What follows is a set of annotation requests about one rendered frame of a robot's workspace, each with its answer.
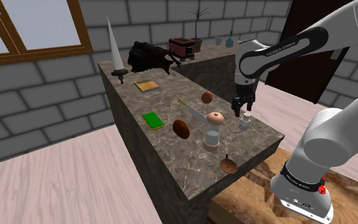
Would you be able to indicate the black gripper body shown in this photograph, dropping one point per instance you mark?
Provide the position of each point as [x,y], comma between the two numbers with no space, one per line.
[246,92]

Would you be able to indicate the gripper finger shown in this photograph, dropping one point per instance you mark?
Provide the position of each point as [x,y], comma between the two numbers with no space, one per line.
[249,106]
[237,109]

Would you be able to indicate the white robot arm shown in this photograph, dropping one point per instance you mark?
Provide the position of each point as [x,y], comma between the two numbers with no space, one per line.
[327,139]

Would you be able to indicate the small white bottle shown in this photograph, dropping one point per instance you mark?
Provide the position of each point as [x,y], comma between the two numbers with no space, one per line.
[244,122]

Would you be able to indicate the pink pepper mill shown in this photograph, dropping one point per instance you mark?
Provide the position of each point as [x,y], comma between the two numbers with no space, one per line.
[213,130]

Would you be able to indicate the small brown egg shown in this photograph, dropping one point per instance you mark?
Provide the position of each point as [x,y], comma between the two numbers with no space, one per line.
[207,97]

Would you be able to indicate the blue bottle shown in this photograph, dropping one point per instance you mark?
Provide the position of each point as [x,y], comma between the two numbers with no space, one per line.
[229,41]

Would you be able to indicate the brown lid with knob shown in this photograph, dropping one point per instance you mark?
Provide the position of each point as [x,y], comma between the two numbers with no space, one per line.
[228,165]

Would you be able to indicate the clear glass cup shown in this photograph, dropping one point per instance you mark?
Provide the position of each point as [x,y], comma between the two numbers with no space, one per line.
[218,40]

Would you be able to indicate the large dark brown egg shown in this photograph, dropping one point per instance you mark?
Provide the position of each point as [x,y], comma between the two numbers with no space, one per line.
[181,129]

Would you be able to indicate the dark brown door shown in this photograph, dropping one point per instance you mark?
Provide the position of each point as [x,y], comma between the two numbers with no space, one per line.
[302,62]

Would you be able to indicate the potted plant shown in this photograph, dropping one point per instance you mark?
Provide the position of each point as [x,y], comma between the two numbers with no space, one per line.
[197,43]

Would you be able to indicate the red toaster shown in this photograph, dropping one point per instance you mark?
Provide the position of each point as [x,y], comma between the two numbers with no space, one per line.
[181,47]

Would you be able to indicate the green book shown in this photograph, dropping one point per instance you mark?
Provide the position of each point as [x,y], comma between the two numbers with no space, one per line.
[152,120]

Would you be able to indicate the brown patterned robot stand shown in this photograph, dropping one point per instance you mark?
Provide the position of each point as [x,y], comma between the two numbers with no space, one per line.
[253,198]

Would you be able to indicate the tan book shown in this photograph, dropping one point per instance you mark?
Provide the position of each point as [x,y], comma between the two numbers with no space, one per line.
[147,85]

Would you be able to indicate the white cone-bladed dagger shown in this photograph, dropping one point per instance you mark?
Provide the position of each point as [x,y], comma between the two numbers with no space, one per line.
[115,52]

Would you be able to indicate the wooden framed window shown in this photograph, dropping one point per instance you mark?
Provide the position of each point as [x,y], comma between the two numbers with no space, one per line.
[36,28]

